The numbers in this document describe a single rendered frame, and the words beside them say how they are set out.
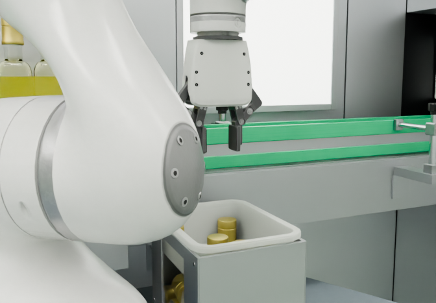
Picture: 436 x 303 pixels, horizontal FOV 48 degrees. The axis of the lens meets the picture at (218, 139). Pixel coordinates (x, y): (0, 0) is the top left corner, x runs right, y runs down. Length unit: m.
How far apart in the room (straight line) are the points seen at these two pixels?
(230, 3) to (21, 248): 0.44
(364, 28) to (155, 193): 1.11
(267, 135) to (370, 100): 0.47
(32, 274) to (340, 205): 0.80
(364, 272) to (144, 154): 1.23
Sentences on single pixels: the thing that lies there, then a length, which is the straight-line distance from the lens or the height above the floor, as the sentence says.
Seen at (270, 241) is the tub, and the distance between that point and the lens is 0.70.
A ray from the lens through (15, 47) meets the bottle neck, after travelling 0.90.
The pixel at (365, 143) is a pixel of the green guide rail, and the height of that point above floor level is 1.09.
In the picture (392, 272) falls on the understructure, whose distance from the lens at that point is 1.59.
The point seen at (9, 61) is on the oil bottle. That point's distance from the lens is 0.89.
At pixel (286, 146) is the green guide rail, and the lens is 1.03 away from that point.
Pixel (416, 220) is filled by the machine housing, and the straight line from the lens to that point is 1.48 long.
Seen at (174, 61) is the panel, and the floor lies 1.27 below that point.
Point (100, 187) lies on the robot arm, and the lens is 0.34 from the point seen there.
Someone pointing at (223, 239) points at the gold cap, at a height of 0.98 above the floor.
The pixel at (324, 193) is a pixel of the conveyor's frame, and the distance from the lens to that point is 1.08.
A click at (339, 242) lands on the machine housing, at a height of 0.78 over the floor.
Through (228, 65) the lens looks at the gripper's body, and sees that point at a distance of 0.73.
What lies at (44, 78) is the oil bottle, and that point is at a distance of 0.88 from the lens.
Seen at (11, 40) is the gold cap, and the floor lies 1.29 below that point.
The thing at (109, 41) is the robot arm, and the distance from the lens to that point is 0.36.
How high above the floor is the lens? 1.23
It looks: 7 degrees down
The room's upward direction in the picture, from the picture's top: straight up
